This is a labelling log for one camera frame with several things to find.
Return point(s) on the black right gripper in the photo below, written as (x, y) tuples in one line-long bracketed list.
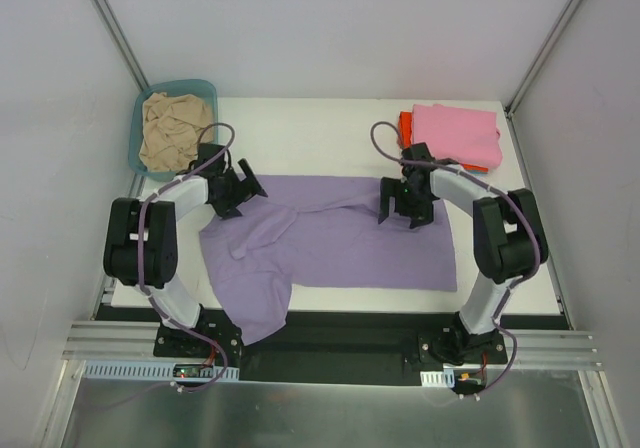
[(405, 208)]

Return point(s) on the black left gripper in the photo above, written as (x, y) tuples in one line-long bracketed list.
[(239, 194)]

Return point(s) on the purple t-shirt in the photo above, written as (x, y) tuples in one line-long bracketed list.
[(319, 232)]

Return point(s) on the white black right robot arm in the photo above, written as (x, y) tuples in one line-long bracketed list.
[(509, 242)]

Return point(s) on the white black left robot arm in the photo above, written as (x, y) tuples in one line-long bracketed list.
[(141, 248)]

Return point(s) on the orange folded t-shirt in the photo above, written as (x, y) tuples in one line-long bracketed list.
[(405, 136)]

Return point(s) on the pink folded t-shirt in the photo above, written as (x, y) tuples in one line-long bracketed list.
[(467, 136)]

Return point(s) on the beige crumpled t-shirt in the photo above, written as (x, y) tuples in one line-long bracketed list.
[(172, 130)]

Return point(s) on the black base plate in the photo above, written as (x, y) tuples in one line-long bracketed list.
[(386, 349)]

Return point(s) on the aluminium front rail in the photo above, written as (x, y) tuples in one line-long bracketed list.
[(126, 349)]

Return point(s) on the right aluminium frame post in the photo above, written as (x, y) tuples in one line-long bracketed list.
[(544, 52)]

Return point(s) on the aluminium frame post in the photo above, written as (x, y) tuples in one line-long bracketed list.
[(117, 34), (544, 52)]

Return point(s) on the left aluminium frame post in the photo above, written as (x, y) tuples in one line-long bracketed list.
[(117, 34)]

